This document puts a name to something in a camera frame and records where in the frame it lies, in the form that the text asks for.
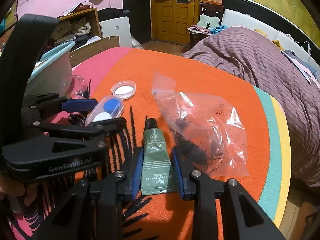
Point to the clear round lid dish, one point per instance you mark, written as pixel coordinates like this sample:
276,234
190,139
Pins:
124,89

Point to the white sofa headboard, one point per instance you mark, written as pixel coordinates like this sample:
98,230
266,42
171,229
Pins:
234,18

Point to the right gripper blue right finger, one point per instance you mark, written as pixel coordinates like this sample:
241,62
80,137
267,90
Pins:
177,173

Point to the light blue plastic basin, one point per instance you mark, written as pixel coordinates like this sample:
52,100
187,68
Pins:
53,73

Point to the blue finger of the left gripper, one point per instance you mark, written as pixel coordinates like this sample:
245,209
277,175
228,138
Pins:
79,105

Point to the white cabinet on wheels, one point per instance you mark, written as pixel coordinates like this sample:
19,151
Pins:
117,27

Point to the contact lens case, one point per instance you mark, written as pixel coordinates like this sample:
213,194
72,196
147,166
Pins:
109,107

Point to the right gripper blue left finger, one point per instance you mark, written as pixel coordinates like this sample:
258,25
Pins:
136,179

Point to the wooden door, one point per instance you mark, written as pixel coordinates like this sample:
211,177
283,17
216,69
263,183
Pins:
170,20

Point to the purple striped duvet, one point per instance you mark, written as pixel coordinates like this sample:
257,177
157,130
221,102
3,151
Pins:
252,57

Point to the long cardboard box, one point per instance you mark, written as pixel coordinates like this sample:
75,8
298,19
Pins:
82,54

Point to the wooden shelf unit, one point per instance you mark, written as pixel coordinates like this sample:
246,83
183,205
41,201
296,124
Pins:
72,26

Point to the green cosmetic tube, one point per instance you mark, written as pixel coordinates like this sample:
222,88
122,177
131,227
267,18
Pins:
157,173

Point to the small dark side table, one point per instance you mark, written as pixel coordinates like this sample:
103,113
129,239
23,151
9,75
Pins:
196,36

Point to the clear plastic bag dried leaves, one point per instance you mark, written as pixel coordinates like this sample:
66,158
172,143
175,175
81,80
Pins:
206,128

